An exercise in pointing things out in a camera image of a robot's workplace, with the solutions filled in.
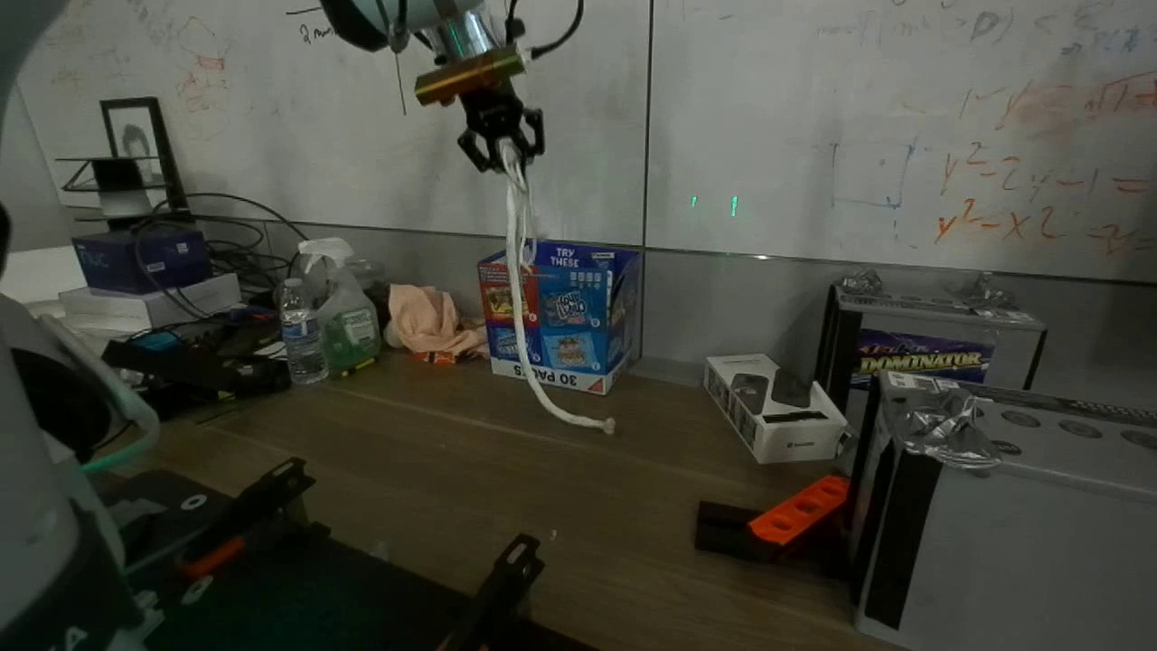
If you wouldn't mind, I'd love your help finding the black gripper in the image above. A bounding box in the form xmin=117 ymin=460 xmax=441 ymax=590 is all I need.
xmin=453 ymin=79 xmax=551 ymax=177

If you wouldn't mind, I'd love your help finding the white braided rope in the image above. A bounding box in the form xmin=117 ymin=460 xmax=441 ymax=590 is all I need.
xmin=499 ymin=149 xmax=621 ymax=441

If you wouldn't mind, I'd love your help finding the blue cardboard box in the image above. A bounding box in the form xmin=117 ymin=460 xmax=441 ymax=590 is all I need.
xmin=472 ymin=236 xmax=645 ymax=396

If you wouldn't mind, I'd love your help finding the dark blue device box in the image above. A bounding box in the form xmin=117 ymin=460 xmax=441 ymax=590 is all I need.
xmin=70 ymin=224 xmax=214 ymax=298

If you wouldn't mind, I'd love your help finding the small white cardboard box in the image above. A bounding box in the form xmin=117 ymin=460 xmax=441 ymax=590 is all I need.
xmin=700 ymin=349 xmax=853 ymax=465

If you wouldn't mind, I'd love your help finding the flat white box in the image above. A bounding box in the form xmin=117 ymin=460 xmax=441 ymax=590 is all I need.
xmin=49 ymin=272 xmax=247 ymax=341

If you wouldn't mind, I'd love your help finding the black box with Dominator label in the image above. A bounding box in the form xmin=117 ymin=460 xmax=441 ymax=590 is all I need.
xmin=813 ymin=272 xmax=1048 ymax=439

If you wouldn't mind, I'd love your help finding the grey cardboard box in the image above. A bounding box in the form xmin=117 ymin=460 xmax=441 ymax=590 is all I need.
xmin=845 ymin=369 xmax=1157 ymax=651

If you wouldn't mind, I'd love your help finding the pink cloth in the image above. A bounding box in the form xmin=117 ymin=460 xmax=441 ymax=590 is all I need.
xmin=380 ymin=281 xmax=492 ymax=369

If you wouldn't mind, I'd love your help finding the spray bottle with white head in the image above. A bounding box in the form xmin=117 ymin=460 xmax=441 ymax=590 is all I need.
xmin=294 ymin=232 xmax=387 ymax=379

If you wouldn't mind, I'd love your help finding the clear plastic water bottle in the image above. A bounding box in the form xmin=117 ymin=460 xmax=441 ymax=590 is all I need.
xmin=280 ymin=275 xmax=334 ymax=390

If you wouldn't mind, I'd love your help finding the black equipment pile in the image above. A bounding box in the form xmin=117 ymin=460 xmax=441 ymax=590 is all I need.
xmin=100 ymin=302 xmax=294 ymax=408

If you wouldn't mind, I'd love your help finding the orange level tool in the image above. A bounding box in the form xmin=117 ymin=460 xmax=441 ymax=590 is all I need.
xmin=742 ymin=469 xmax=853 ymax=554

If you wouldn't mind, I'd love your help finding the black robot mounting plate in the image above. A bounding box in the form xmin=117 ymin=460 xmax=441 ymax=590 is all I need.
xmin=112 ymin=465 xmax=593 ymax=651

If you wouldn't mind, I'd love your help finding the crumpled foil sheet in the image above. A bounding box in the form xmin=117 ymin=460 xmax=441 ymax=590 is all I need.
xmin=895 ymin=373 xmax=1010 ymax=465

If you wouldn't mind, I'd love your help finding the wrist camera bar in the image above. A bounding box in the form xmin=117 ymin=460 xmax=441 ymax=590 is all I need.
xmin=412 ymin=44 xmax=531 ymax=108

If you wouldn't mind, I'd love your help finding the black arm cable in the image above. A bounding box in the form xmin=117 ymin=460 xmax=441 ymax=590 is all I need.
xmin=501 ymin=0 xmax=588 ymax=62

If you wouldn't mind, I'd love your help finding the black picture frame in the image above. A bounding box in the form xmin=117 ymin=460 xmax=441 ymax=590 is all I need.
xmin=99 ymin=93 xmax=195 ymax=219

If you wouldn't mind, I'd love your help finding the black orange-handled clamp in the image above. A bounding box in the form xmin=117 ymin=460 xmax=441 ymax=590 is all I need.
xmin=166 ymin=454 xmax=317 ymax=584
xmin=437 ymin=533 xmax=551 ymax=651

